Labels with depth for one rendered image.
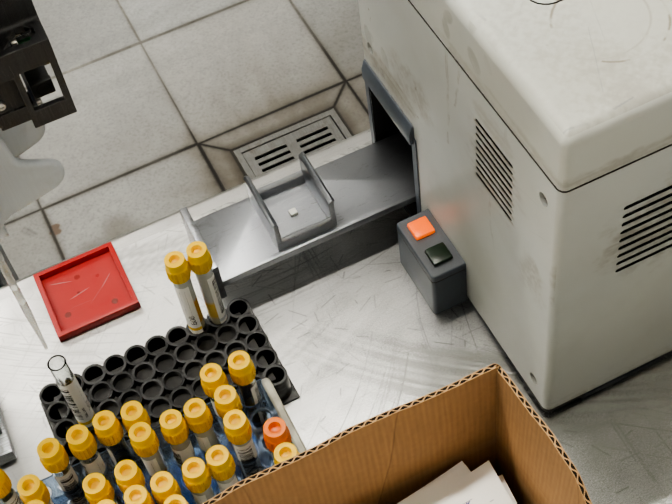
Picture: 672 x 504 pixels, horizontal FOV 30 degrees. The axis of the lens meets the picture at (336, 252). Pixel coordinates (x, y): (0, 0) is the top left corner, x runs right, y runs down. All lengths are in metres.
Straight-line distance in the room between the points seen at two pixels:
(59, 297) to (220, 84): 1.39
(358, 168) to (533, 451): 0.32
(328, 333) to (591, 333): 0.22
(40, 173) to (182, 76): 1.72
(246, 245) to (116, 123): 1.41
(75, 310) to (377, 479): 0.32
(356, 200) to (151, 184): 1.29
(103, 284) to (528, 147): 0.43
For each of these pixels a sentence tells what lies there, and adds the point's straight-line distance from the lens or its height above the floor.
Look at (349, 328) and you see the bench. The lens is 0.96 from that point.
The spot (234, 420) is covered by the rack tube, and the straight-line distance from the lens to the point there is 0.80.
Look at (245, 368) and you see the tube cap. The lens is 0.82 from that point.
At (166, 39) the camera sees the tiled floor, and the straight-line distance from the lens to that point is 2.49.
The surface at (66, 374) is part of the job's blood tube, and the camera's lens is 0.87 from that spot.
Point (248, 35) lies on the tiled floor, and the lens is 2.46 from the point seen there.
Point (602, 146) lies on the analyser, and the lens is 0.70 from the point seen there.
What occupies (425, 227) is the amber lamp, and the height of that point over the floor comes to 0.93.
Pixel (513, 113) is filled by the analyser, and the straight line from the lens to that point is 0.72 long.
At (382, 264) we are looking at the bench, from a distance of 0.99.
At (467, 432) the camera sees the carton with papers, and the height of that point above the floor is 0.96.
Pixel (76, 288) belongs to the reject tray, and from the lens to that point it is 1.03.
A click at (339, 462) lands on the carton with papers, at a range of 0.77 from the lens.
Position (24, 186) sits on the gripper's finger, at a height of 1.17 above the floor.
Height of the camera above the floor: 1.68
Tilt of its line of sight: 53 degrees down
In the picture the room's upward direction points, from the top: 10 degrees counter-clockwise
